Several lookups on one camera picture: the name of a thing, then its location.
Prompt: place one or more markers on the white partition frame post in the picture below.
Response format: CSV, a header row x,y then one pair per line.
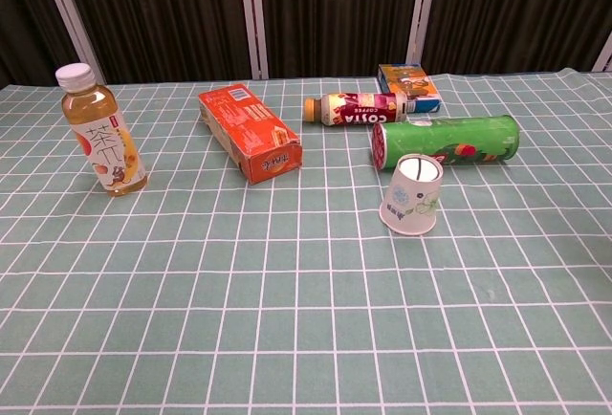
x,y
603,54
253,18
423,8
72,13

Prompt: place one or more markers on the dark pleated curtain panel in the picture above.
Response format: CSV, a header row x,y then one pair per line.
x,y
334,13
24,18
516,8
162,13

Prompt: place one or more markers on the white paper cup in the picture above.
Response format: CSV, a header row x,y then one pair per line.
x,y
411,200

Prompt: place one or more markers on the green chips can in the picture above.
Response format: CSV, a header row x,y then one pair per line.
x,y
459,142

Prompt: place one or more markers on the yellow tea bottle white cap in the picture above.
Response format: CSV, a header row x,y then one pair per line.
x,y
102,137

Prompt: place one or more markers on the green grid tablecloth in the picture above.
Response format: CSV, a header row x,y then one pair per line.
x,y
287,300

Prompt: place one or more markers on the blue orange snack box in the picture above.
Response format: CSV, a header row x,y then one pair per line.
x,y
408,82

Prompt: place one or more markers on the Costa coffee bottle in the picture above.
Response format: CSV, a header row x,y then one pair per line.
x,y
358,108

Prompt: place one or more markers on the orange carton box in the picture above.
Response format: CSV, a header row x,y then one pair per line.
x,y
244,123

